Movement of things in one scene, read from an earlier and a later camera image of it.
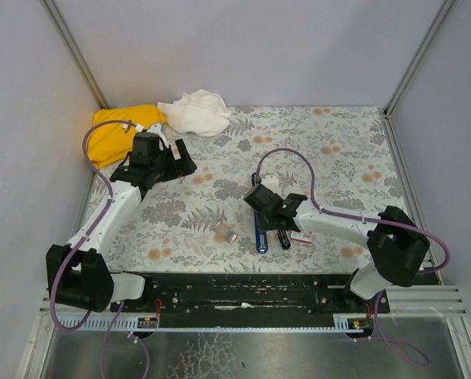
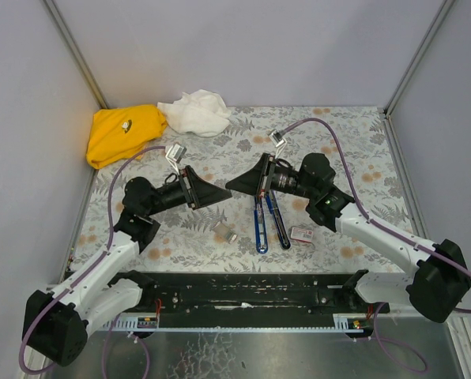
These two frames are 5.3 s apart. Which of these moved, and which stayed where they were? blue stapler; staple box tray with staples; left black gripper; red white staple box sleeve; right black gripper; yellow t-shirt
Moved: right black gripper; left black gripper
Stayed: red white staple box sleeve; blue stapler; staple box tray with staples; yellow t-shirt
